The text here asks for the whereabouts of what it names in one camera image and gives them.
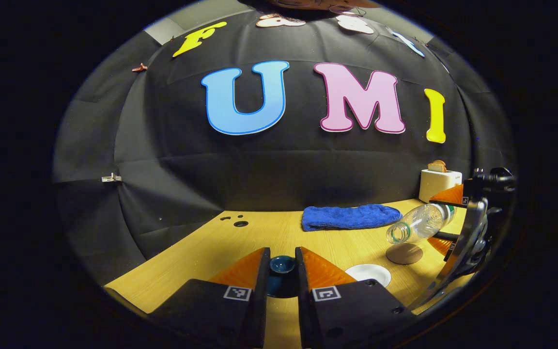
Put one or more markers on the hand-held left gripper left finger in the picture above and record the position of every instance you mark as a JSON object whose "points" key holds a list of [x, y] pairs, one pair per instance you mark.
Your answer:
{"points": [[262, 300]]}

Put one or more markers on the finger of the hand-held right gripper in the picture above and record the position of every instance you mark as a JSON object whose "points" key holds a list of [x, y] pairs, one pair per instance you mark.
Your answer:
{"points": [[451, 195], [443, 246]]}

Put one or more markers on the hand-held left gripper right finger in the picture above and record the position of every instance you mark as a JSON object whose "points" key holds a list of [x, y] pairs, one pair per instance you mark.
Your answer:
{"points": [[303, 310]]}

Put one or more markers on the clear plastic water bottle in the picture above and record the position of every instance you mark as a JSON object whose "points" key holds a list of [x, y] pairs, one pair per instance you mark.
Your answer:
{"points": [[419, 224]]}

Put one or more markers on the brown round coaster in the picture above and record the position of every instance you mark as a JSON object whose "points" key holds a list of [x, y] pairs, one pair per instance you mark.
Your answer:
{"points": [[405, 254]]}

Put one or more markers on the blue teacup lid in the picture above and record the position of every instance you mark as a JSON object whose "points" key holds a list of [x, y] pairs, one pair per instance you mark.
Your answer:
{"points": [[282, 265]]}

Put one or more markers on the white toaster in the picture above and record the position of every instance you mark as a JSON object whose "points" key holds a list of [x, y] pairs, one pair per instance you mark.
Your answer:
{"points": [[436, 186]]}

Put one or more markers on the toast slice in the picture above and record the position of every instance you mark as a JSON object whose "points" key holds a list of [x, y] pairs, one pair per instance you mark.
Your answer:
{"points": [[437, 166]]}

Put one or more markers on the blue towel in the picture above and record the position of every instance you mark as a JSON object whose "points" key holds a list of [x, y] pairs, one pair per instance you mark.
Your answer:
{"points": [[351, 217]]}

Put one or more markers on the black backdrop cloth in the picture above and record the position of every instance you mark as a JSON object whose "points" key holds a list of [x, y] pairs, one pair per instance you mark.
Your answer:
{"points": [[279, 165]]}

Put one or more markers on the white cloth clip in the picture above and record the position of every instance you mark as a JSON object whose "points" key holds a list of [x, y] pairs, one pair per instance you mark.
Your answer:
{"points": [[111, 178]]}

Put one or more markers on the red cloth clip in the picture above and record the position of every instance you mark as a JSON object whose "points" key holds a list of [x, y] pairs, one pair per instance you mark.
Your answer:
{"points": [[139, 68]]}

